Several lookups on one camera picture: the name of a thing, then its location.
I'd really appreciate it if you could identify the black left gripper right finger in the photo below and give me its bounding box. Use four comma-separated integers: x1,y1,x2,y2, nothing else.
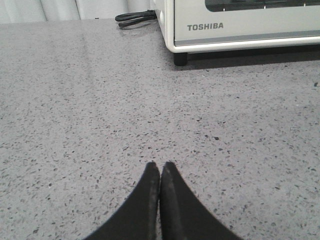
159,162,240,240

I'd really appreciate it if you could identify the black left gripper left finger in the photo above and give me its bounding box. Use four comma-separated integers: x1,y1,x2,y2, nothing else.
86,162,160,240

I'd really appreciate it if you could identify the white Toshiba toaster oven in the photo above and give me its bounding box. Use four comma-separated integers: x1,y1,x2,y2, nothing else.
150,0,320,66

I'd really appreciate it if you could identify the black power cable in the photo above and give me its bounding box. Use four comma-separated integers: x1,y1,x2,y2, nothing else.
114,9,158,30

